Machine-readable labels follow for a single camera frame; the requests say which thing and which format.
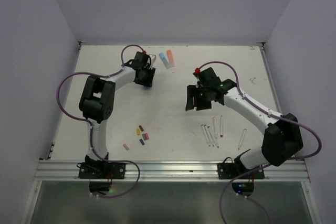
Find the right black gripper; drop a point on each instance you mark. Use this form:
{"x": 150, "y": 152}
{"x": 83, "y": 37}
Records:
{"x": 192, "y": 90}

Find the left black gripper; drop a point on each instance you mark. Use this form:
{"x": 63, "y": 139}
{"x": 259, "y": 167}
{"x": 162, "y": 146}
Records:
{"x": 148, "y": 82}

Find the black blue highlighter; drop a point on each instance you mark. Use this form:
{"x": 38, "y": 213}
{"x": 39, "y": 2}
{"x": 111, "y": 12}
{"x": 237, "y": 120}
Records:
{"x": 148, "y": 87}

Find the grey pen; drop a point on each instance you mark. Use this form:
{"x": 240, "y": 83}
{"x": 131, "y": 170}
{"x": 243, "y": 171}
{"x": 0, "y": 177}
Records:
{"x": 208, "y": 135}

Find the pink pen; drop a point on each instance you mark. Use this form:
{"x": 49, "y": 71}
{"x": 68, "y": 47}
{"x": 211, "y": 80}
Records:
{"x": 205, "y": 135}

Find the yellow capped pen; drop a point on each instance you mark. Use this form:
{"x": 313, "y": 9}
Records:
{"x": 215, "y": 127}

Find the blue pen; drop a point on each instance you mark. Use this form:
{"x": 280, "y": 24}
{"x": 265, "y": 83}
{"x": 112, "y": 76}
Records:
{"x": 214, "y": 140}

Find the brown capped pen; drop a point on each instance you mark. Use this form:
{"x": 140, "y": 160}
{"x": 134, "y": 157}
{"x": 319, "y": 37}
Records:
{"x": 221, "y": 132}

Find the peach capped pen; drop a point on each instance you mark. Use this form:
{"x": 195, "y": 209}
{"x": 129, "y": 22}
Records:
{"x": 243, "y": 134}

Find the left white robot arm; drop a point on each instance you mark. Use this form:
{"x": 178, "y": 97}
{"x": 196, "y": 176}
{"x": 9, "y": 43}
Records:
{"x": 96, "y": 105}

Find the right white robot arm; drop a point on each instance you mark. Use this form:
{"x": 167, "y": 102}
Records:
{"x": 281, "y": 134}

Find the light blue highlighter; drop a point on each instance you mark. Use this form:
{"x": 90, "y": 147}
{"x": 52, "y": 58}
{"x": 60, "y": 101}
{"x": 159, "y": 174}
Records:
{"x": 164, "y": 60}

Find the orange highlighter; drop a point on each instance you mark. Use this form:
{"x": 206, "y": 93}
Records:
{"x": 170, "y": 58}

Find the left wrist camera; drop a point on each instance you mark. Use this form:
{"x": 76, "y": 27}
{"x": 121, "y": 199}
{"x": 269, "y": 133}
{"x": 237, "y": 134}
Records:
{"x": 152, "y": 58}

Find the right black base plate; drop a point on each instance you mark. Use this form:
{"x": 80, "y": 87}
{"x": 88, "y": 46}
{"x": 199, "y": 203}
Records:
{"x": 232, "y": 170}

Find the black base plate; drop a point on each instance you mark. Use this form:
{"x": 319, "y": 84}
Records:
{"x": 105, "y": 171}
{"x": 232, "y": 170}

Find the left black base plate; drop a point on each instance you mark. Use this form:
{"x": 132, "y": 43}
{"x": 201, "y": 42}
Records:
{"x": 105, "y": 171}

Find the aluminium mounting rail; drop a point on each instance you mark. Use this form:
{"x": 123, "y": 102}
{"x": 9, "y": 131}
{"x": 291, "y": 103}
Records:
{"x": 173, "y": 171}

